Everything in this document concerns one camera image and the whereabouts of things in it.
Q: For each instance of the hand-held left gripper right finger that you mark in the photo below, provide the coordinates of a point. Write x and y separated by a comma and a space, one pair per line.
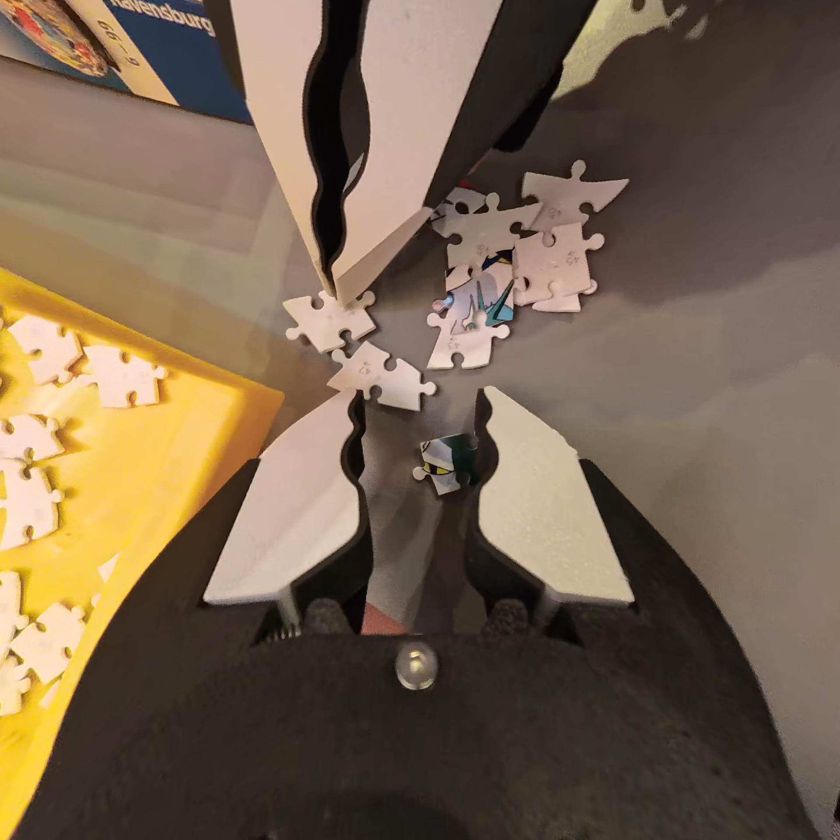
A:
551, 525

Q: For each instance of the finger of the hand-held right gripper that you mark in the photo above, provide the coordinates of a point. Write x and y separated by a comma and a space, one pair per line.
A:
275, 98
420, 98

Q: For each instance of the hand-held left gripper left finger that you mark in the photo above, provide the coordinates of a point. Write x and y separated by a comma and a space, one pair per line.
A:
289, 525

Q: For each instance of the red printed jigsaw piece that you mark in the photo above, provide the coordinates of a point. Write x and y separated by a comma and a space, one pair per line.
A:
471, 187

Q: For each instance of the black printed jigsaw piece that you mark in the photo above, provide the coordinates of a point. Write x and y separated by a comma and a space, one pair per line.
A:
449, 463

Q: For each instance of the yellow plastic bin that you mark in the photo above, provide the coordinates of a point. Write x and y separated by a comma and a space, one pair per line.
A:
216, 420

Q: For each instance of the pile of puzzle pieces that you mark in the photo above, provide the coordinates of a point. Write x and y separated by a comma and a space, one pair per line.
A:
124, 377

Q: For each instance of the blue puzzle box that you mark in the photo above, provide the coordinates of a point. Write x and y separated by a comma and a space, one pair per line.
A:
98, 46

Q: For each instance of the blue printed jigsaw piece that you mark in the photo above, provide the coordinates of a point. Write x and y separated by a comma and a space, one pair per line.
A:
482, 295

